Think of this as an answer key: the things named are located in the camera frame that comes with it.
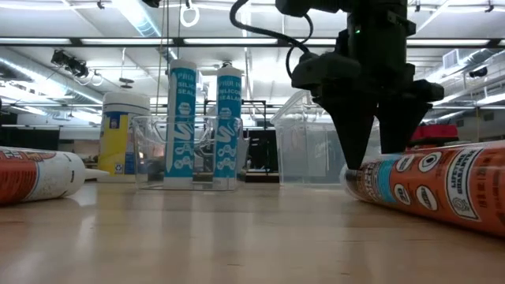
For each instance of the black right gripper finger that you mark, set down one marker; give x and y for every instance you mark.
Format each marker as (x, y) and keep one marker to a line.
(398, 126)
(353, 134)

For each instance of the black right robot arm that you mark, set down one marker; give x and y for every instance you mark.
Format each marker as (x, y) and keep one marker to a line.
(375, 23)

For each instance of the black ceiling track device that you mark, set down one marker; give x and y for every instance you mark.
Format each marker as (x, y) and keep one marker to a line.
(71, 63)

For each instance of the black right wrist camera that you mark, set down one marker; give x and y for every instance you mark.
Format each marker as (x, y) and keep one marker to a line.
(323, 71)

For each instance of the shelf rack with red bins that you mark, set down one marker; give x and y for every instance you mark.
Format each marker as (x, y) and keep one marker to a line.
(434, 132)

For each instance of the large clear plastic bin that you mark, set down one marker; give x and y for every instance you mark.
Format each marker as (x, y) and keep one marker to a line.
(304, 150)

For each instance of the small clear plastic bin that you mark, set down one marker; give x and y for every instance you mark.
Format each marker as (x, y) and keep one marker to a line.
(154, 158)

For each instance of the orange sealant tube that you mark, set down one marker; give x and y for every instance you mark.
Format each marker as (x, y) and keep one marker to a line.
(35, 173)
(434, 185)

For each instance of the black overhead frame beam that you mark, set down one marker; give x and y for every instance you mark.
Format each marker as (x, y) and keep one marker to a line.
(118, 41)

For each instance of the black ceiling spotlight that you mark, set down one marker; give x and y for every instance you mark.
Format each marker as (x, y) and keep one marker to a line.
(478, 72)

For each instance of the blue silicone sealant tube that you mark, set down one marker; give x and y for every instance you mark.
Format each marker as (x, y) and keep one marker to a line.
(181, 118)
(229, 118)

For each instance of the yellow Lysol wipes canister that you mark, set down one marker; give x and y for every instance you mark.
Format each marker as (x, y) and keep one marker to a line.
(118, 134)

